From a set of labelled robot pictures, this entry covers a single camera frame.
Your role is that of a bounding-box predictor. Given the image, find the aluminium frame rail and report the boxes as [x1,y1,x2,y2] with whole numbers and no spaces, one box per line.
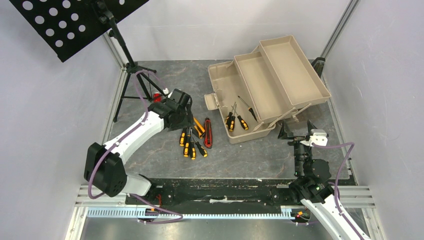
[64,33,160,240]

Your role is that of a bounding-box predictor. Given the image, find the screwdriver yellow black extra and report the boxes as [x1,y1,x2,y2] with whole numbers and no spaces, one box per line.
[235,111,249,131]

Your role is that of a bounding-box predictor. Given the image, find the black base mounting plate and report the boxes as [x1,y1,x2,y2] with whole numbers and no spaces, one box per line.
[143,178,303,214]

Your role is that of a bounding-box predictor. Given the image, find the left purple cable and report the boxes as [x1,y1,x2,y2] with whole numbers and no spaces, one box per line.
[87,69,184,225]

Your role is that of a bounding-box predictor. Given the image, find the beige plastic tool box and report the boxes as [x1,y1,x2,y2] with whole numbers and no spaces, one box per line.
[204,35,331,144]

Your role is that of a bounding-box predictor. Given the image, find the black perforated music stand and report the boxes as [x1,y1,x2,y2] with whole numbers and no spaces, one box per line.
[10,0,163,102]

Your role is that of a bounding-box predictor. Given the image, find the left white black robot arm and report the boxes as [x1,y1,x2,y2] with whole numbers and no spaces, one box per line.
[83,88,194,204]

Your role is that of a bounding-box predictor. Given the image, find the screwdriver black handle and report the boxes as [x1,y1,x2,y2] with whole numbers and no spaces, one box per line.
[237,95,258,122]

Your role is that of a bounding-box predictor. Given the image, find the red black utility knife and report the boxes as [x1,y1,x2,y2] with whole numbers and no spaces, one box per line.
[203,117,213,149]

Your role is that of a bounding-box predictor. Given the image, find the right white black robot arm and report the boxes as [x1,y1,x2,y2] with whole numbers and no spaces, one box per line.
[278,120,370,240]

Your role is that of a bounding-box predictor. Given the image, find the red cylindrical object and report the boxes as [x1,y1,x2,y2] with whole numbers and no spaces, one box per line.
[152,92,163,103]

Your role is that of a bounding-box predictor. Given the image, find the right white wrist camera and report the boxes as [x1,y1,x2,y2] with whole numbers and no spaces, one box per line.
[300,129,328,147]

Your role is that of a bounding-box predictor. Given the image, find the black metronome clear cover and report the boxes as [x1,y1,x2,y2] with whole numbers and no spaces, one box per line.
[311,57,326,78]

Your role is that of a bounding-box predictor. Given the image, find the screwdriver yellow black sideways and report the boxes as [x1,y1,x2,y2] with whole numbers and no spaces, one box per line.
[228,107,236,132]

